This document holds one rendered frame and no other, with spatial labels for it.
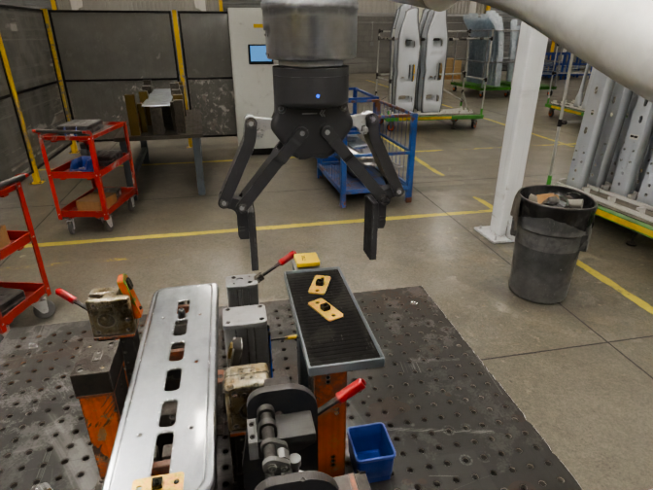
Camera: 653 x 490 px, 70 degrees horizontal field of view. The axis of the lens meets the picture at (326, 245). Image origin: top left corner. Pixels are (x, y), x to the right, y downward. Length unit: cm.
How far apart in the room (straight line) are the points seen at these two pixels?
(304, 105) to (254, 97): 672
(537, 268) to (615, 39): 309
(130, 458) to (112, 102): 743
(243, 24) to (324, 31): 668
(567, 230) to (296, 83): 293
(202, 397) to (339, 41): 80
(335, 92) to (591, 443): 231
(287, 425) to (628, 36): 62
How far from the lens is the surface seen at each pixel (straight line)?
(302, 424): 75
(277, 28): 46
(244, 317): 108
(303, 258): 122
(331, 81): 46
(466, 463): 136
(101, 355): 120
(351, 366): 85
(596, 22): 38
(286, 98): 47
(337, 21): 46
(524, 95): 422
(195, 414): 103
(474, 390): 156
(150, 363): 118
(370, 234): 54
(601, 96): 509
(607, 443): 263
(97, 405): 122
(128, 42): 806
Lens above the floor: 169
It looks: 24 degrees down
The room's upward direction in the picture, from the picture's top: straight up
